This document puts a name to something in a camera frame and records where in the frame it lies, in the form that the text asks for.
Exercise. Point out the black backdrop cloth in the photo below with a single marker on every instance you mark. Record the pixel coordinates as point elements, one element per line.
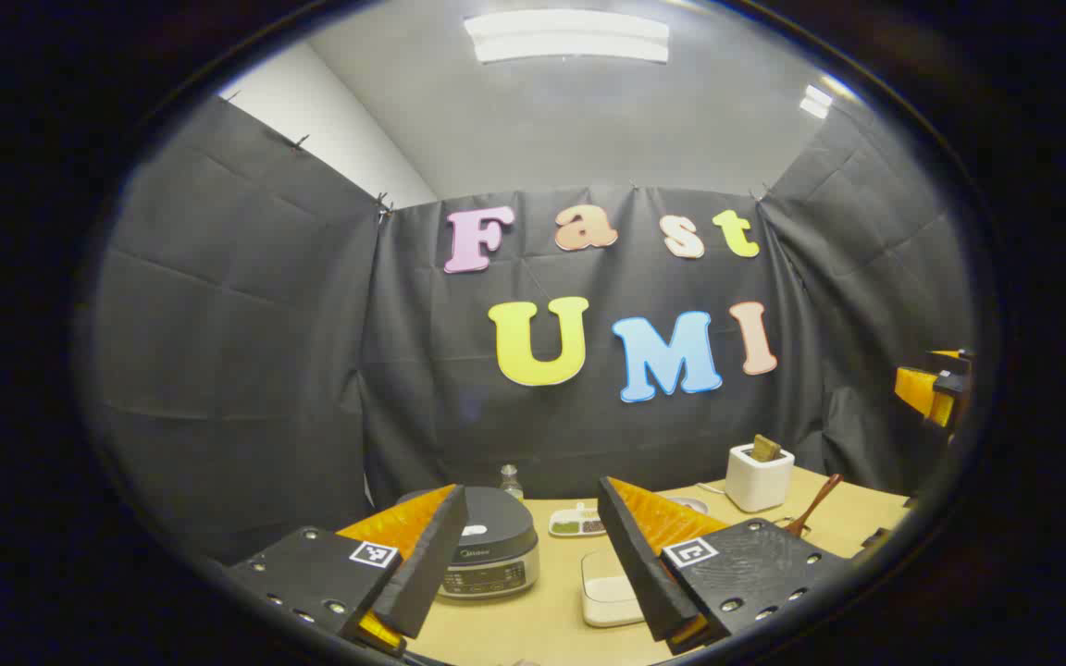
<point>265,370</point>

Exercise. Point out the clear rice container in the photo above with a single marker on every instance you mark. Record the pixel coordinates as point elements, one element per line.
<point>607,564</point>

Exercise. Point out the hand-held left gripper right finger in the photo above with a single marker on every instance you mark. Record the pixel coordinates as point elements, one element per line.
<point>644,564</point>

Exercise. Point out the large ceiling light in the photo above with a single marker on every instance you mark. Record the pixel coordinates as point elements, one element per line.
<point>565,37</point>

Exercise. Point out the white toaster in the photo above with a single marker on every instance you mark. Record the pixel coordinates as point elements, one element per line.
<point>757,481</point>

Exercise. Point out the small glass bottle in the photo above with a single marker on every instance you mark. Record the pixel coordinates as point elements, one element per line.
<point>511,486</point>

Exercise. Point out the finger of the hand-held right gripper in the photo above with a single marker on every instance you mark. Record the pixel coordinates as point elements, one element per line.
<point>917,390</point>

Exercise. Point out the white divided condiment dish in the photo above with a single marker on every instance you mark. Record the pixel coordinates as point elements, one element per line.
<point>575,525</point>

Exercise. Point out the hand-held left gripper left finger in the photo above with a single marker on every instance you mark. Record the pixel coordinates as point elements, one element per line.
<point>422,573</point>

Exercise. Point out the silver black rice cooker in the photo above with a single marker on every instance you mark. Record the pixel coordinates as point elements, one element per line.
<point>496,546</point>

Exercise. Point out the round white plate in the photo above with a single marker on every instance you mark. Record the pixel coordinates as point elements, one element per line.
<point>690,505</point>

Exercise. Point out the brown wooden spoon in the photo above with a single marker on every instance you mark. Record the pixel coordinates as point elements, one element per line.
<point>815,504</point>

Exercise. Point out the brown toast slice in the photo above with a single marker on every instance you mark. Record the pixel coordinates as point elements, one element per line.
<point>766,449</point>

